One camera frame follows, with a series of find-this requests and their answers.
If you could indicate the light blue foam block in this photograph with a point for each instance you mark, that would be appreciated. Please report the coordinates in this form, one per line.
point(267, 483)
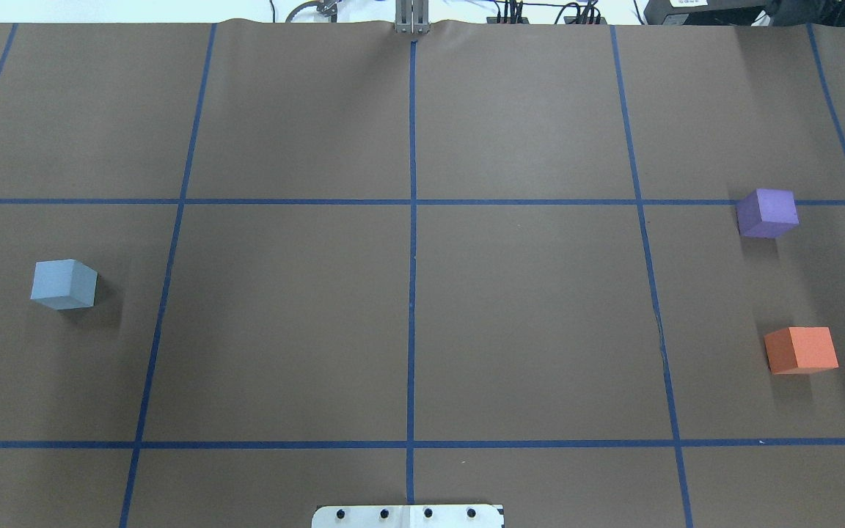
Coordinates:
point(64, 284)

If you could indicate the purple foam block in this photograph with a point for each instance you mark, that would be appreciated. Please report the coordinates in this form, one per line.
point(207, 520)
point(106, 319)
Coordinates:
point(767, 213)

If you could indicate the orange foam block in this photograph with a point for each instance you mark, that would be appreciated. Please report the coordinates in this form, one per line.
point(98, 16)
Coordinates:
point(800, 350)

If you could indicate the white metal mounting plate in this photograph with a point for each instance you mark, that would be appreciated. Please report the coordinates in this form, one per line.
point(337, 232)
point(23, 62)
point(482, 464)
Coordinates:
point(444, 515)

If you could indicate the black box at table edge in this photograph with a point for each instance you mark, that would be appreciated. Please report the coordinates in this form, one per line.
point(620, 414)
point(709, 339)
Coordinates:
point(703, 13)

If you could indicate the grey aluminium frame post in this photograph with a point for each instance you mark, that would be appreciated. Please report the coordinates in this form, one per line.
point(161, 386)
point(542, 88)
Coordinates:
point(412, 17)

